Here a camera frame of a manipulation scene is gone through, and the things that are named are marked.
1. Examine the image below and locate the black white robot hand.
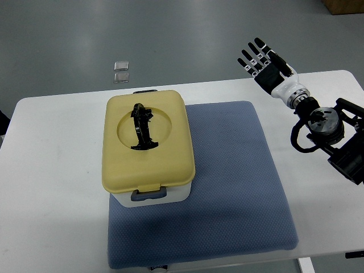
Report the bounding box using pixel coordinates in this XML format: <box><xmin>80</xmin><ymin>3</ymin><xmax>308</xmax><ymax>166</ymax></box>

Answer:
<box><xmin>237</xmin><ymin>38</ymin><xmax>310</xmax><ymax>109</ymax></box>

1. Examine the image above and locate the yellow box lid black handle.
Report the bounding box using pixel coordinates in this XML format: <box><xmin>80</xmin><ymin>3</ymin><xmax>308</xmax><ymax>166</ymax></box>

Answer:
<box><xmin>102</xmin><ymin>90</ymin><xmax>196</xmax><ymax>194</ymax></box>

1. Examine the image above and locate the brown cardboard box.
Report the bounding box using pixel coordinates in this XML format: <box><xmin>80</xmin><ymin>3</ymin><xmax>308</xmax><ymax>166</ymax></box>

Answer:
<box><xmin>322</xmin><ymin>0</ymin><xmax>363</xmax><ymax>15</ymax></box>

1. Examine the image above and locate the white storage box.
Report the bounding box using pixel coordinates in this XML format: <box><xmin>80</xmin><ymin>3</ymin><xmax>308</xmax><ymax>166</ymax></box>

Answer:
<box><xmin>111</xmin><ymin>181</ymin><xmax>192</xmax><ymax>208</ymax></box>

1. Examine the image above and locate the blue gray cushion mat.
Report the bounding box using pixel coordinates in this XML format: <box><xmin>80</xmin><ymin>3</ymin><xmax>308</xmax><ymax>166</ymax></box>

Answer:
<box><xmin>107</xmin><ymin>101</ymin><xmax>299</xmax><ymax>269</ymax></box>

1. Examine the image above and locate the upper metal floor plate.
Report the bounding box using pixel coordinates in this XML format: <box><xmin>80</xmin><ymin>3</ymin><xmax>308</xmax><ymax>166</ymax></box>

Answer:
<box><xmin>114</xmin><ymin>61</ymin><xmax>129</xmax><ymax>71</ymax></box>

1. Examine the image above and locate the metal floor plate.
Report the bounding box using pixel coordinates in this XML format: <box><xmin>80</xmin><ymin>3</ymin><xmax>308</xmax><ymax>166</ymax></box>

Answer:
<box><xmin>114</xmin><ymin>72</ymin><xmax>129</xmax><ymax>83</ymax></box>
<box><xmin>114</xmin><ymin>61</ymin><xmax>129</xmax><ymax>71</ymax></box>

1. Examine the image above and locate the lower metal floor plate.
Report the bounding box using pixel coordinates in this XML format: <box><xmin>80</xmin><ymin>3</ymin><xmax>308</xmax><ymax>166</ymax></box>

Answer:
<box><xmin>114</xmin><ymin>72</ymin><xmax>129</xmax><ymax>83</ymax></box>

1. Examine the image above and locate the white table leg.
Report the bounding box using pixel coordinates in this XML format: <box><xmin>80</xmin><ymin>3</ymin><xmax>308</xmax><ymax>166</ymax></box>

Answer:
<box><xmin>297</xmin><ymin>257</ymin><xmax>315</xmax><ymax>273</ymax></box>

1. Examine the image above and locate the dark object left edge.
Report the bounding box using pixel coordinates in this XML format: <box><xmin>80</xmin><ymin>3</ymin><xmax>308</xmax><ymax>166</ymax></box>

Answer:
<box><xmin>0</xmin><ymin>111</ymin><xmax>10</xmax><ymax>136</ymax></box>

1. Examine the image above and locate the black table bracket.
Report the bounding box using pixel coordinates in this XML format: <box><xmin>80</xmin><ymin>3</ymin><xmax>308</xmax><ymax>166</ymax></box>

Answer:
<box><xmin>345</xmin><ymin>250</ymin><xmax>364</xmax><ymax>259</ymax></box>

